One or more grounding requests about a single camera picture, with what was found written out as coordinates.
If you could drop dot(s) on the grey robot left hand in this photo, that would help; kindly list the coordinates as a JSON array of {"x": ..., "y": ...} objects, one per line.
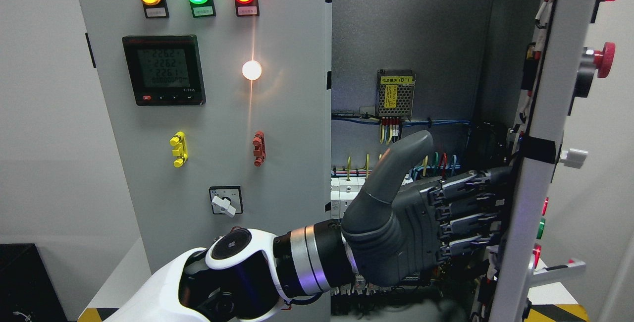
[{"x": 395, "y": 230}]

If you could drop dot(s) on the grey cabinet door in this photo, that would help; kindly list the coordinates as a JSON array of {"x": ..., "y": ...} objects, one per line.
[
  {"x": 290, "y": 103},
  {"x": 559, "y": 46}
]

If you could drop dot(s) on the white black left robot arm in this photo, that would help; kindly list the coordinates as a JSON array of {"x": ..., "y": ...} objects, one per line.
[{"x": 246, "y": 274}]

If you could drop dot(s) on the white red breaker row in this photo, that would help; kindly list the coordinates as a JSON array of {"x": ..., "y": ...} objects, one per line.
[{"x": 342, "y": 193}]

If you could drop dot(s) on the metal mesh power supply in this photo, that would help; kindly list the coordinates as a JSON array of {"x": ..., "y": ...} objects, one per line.
[{"x": 395, "y": 92}]

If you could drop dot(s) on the white glowing lamp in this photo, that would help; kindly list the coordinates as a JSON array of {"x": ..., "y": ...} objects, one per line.
[{"x": 252, "y": 70}]

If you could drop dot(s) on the red emergency stop button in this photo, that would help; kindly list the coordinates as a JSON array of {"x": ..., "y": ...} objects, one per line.
[{"x": 593, "y": 60}]

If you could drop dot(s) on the black digital power meter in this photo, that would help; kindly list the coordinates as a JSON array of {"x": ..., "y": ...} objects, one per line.
[{"x": 165, "y": 70}]

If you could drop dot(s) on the silver door handle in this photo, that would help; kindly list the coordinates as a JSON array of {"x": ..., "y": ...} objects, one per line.
[{"x": 555, "y": 274}]

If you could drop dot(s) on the red terminal post block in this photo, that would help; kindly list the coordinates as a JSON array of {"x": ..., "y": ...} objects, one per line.
[{"x": 259, "y": 151}]

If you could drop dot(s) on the white selector switch right door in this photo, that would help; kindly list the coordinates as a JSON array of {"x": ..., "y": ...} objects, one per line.
[{"x": 573, "y": 158}]

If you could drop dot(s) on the yellow terminal post block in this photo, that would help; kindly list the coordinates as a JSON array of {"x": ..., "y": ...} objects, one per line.
[{"x": 179, "y": 150}]

